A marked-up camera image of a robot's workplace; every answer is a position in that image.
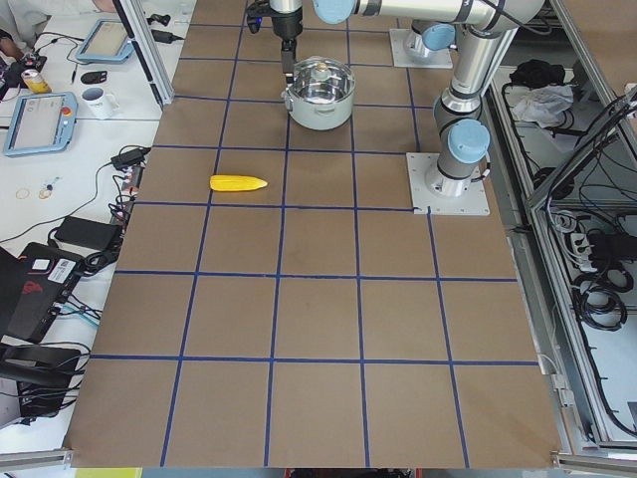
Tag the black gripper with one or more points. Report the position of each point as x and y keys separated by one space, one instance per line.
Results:
x=287 y=26

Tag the yellow corn cob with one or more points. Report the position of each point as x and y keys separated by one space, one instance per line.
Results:
x=236 y=183

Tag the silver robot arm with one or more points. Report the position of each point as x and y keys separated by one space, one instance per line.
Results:
x=428 y=43
x=464 y=139

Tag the light green electric pot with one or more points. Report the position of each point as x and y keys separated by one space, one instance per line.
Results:
x=321 y=95

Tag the far blue teach pendant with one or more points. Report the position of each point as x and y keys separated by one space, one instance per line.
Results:
x=106 y=43

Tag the blue teach pendant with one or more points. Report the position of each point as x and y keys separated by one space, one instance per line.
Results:
x=41 y=123
x=106 y=43

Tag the white mug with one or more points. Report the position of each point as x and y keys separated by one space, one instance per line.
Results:
x=101 y=103

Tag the black computer mouse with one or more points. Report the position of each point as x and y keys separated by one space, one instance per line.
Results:
x=93 y=77

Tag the white power strip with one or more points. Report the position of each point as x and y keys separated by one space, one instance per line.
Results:
x=127 y=184

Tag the black cloth bundle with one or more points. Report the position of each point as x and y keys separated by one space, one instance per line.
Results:
x=536 y=74

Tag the yellow drink can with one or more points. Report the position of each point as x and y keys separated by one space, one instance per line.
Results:
x=35 y=82

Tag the near blue teach pendant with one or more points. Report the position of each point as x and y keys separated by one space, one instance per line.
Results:
x=41 y=123

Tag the white crumpled cloth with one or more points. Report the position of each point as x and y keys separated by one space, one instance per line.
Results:
x=544 y=106

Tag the black power brick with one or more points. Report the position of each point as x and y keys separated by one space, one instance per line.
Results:
x=87 y=233

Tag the black laptop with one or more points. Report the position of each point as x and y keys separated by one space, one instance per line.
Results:
x=34 y=285

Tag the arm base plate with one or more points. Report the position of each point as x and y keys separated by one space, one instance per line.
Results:
x=435 y=194
x=400 y=60

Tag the aluminium frame post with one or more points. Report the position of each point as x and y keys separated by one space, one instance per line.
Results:
x=131 y=14

